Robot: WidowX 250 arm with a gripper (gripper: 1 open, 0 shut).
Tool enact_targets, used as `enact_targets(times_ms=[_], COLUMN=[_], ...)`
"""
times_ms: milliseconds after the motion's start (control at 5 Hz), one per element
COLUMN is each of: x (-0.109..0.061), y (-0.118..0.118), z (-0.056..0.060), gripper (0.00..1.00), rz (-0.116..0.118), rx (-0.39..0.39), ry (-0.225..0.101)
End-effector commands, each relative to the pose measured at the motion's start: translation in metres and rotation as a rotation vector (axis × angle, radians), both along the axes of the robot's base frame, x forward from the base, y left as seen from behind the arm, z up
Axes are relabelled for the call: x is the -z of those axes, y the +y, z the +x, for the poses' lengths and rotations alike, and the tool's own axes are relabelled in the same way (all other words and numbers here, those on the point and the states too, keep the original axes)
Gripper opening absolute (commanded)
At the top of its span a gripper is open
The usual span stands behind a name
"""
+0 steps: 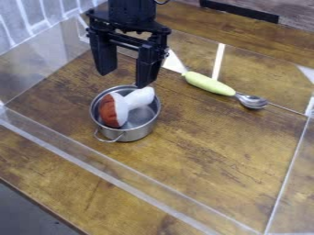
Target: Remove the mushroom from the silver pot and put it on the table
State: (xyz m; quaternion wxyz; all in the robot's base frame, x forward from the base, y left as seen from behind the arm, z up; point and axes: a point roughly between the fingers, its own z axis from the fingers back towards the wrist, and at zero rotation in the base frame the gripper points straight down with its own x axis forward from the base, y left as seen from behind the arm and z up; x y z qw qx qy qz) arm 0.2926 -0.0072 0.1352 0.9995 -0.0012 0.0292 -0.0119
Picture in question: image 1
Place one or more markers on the plush mushroom red cap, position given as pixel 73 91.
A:
pixel 114 106

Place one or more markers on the small silver pot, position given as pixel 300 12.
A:
pixel 140 120

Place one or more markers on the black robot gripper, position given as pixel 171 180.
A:
pixel 127 25

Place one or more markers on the green handled metal spoon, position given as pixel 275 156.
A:
pixel 216 87

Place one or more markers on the clear acrylic enclosure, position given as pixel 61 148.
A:
pixel 219 171

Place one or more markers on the black bar on table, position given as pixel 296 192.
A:
pixel 239 11

